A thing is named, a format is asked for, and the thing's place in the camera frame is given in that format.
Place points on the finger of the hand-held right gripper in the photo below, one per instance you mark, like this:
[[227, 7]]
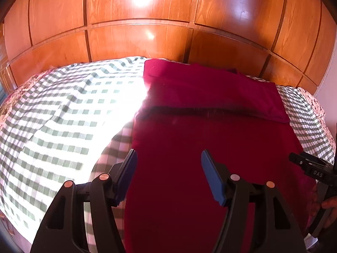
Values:
[[300, 159]]

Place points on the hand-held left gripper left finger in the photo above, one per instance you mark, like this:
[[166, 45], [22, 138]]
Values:
[[126, 175]]

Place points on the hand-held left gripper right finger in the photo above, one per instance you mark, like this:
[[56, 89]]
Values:
[[213, 179]]

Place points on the dark red garment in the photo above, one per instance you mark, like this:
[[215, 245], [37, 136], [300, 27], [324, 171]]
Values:
[[200, 137]]

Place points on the person's right hand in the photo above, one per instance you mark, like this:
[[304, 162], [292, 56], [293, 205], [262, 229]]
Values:
[[330, 208]]

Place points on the green checked blanket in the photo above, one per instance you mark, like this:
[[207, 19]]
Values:
[[58, 126]]

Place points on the wooden panelled wardrobe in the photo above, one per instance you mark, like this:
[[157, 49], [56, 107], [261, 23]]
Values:
[[163, 10]]

